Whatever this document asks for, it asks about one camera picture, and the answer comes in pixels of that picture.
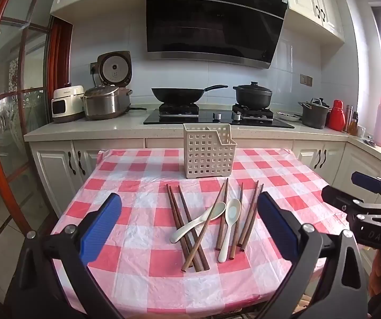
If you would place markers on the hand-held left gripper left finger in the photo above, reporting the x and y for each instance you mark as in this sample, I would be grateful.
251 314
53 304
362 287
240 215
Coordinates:
100 229

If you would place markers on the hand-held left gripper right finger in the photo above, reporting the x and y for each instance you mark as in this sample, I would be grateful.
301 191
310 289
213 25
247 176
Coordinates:
276 226

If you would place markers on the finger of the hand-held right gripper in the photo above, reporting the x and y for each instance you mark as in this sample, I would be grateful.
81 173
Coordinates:
336 197
364 181

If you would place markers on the cream soup spoon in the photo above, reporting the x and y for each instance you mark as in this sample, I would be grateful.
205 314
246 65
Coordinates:
193 227
232 216

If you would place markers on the cream plastic utensil basket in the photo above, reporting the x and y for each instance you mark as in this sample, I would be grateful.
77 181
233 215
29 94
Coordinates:
207 153

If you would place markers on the pink checked plastic tablecloth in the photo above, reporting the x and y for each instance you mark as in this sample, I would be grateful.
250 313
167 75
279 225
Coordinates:
144 239

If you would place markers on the small glass cup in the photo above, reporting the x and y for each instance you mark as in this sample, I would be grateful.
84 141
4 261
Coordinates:
361 131

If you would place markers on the cooking oil bottle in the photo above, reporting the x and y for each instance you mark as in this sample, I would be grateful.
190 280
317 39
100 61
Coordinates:
353 128

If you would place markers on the steel thermos bottle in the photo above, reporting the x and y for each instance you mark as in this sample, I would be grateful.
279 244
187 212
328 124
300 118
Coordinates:
348 116

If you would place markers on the red thermos jug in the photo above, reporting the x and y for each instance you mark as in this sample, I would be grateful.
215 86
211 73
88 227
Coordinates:
336 118

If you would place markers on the white base kitchen cabinets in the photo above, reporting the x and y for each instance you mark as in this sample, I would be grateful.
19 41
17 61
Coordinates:
51 169

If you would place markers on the grey lidded stock pot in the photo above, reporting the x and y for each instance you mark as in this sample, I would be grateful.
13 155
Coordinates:
313 118

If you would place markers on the plate with food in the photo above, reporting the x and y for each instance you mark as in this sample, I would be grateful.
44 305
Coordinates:
288 116

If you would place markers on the white stone kitchen counter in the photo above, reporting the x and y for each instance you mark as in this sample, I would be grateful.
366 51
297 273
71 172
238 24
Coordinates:
94 129

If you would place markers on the cream countertop cooker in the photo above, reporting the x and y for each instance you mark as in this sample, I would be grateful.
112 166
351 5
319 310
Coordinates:
67 104

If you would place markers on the black lidded casserole pot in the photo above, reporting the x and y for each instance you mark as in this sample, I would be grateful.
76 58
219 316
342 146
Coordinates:
253 98

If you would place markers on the black glass gas cooktop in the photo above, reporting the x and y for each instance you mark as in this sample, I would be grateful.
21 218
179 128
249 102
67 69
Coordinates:
177 120

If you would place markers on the black wok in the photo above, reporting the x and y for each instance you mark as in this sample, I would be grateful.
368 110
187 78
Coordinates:
177 94

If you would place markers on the red wooden glass door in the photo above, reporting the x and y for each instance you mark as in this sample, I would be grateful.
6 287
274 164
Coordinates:
59 56

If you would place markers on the black glass range hood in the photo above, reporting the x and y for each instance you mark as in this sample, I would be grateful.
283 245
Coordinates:
210 23

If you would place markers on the brown wall switch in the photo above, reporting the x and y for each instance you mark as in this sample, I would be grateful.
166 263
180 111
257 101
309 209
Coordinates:
306 80

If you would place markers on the wall socket with plug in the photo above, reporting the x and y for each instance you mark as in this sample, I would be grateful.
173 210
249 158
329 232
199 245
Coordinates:
94 68

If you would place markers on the white wall cabinet beside window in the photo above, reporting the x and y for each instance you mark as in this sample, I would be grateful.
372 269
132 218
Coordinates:
313 3

